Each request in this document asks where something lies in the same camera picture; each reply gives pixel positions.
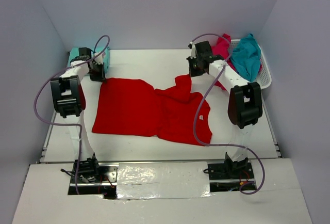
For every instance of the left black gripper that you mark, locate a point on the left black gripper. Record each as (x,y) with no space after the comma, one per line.
(102,73)

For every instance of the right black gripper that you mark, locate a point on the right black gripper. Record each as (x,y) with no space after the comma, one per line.
(193,73)

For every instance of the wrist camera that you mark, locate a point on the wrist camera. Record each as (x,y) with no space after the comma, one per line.
(203,47)
(84,51)

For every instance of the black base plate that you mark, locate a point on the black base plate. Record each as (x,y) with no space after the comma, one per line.
(108,173)
(221,172)

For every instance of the aluminium rail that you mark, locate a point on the aluminium rail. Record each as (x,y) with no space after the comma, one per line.
(166,161)

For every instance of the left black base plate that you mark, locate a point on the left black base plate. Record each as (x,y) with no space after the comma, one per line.
(108,173)

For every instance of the teal blue t shirt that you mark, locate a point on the teal blue t shirt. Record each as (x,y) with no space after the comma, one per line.
(246,58)

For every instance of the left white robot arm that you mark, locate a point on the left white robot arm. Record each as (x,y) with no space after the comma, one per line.
(70,103)

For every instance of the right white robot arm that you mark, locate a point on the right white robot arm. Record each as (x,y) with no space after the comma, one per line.
(244,106)

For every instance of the mint green t shirt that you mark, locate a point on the mint green t shirt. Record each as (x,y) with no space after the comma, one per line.
(106,56)

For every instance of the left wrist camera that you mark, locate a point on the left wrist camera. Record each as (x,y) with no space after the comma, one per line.
(84,51)

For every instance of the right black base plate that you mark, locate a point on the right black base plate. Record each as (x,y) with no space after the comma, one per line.
(221,172)

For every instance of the magenta pink t shirt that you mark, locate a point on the magenta pink t shirt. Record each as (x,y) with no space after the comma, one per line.
(222,48)

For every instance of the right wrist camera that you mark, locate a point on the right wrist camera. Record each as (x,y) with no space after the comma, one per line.
(203,47)

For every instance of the red t shirt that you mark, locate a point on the red t shirt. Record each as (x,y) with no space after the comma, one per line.
(134,107)

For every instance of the white plastic basket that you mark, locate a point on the white plastic basket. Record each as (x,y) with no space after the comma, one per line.
(263,78)

